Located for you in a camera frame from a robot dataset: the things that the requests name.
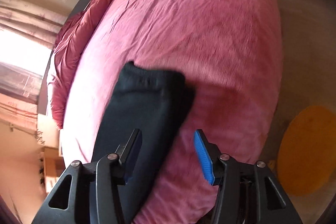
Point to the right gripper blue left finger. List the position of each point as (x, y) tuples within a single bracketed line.
[(68, 201)]

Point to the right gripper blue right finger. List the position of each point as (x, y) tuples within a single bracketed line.
[(247, 193)]

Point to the black pants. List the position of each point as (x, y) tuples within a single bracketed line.
[(155, 102)]

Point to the wooden desk cabinet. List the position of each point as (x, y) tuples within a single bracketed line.
[(51, 167)]

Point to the orange round stool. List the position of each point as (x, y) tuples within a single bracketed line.
[(306, 158)]

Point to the patterned left curtain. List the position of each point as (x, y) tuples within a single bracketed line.
[(20, 91)]

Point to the patterned curtain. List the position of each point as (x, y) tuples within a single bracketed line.
[(20, 91), (31, 21)]

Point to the crumpled red duvet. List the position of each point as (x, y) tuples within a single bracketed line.
[(70, 44)]

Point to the pink bed sheet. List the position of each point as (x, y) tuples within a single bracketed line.
[(230, 51)]

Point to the patterned right curtain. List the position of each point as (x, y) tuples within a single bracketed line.
[(31, 21)]

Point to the dark bed headboard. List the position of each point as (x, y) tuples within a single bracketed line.
[(43, 98)]

